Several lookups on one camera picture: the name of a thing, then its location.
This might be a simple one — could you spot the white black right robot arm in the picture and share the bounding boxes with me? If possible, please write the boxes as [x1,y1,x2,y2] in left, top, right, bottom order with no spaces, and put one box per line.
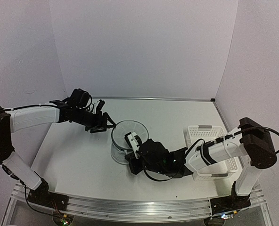
[124,117,279,209]

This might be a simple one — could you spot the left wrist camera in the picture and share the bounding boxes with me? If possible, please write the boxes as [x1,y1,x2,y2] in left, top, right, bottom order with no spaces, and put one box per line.
[92,99,105,113]

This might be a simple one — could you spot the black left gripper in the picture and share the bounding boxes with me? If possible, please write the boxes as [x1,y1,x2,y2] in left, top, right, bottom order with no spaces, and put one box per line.
[74,107,116,133]

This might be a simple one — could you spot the aluminium front base frame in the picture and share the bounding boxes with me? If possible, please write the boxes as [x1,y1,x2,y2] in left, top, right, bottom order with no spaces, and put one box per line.
[0,182,273,226]

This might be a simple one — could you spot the aluminium table edge rail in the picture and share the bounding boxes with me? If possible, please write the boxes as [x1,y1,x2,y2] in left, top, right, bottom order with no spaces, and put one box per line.
[93,96,212,102]

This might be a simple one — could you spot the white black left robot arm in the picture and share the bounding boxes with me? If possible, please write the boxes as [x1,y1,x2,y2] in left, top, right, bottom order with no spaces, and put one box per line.
[0,89,116,206]

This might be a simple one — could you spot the white perforated plastic basket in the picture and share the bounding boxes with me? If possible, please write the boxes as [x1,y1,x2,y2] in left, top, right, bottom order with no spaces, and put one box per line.
[186,125,238,181]

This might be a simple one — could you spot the white mesh laundry bag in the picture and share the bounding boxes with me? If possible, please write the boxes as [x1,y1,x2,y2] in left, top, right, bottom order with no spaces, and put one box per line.
[111,120,149,165]

